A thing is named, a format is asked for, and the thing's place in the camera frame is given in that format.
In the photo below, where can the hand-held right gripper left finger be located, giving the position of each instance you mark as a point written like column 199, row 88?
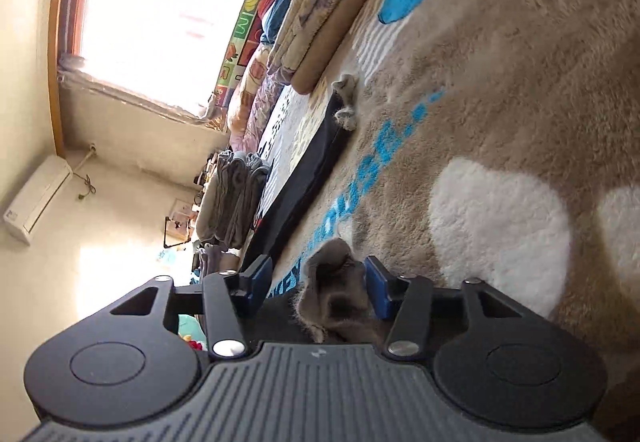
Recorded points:
column 256, row 287

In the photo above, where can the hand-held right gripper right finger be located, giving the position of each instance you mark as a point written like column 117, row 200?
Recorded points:
column 378, row 287

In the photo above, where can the black fleece-lined pants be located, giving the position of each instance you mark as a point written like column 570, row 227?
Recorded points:
column 300, row 182

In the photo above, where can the stack of folded grey clothes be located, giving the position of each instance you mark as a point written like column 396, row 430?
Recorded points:
column 245, row 192

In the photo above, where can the white quilted garment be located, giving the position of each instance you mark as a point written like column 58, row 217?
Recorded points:
column 210, row 207

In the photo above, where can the pink quilt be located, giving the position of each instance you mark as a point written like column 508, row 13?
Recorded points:
column 261, row 114

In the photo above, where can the cartoon print beige blanket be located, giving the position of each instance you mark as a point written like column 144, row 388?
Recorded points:
column 245, row 86

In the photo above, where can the clear plastic window film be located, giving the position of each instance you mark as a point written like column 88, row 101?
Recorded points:
column 125, row 89

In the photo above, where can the cartoon mouse printed blanket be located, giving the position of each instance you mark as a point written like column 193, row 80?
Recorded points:
column 500, row 71

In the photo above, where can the colourful alphabet play mat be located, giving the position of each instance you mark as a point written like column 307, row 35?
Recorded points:
column 245, row 21

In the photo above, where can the beige folded blanket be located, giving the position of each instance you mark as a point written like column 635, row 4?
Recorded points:
column 315, row 16

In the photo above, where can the wooden framed window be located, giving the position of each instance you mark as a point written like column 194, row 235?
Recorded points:
column 165, row 6

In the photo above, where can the white wall air conditioner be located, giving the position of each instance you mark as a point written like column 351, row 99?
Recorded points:
column 37, row 199

